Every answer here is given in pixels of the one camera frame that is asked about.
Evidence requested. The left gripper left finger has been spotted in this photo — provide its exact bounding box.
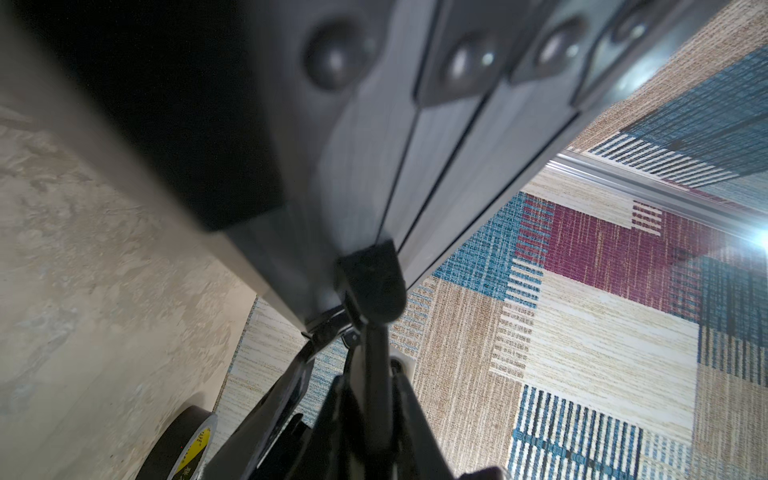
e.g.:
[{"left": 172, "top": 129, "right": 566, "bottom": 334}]
[{"left": 287, "top": 375, "right": 360, "bottom": 479}]

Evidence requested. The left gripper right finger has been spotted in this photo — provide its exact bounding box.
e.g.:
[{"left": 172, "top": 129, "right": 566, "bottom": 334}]
[{"left": 388, "top": 373, "right": 454, "bottom": 479}]

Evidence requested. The grey poker set case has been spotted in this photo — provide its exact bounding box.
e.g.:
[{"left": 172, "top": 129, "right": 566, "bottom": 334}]
[{"left": 11, "top": 0, "right": 733, "bottom": 480}]

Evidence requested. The black yellow tape roll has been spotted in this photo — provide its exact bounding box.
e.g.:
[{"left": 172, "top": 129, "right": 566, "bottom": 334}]
[{"left": 136, "top": 405, "right": 218, "bottom": 480}]

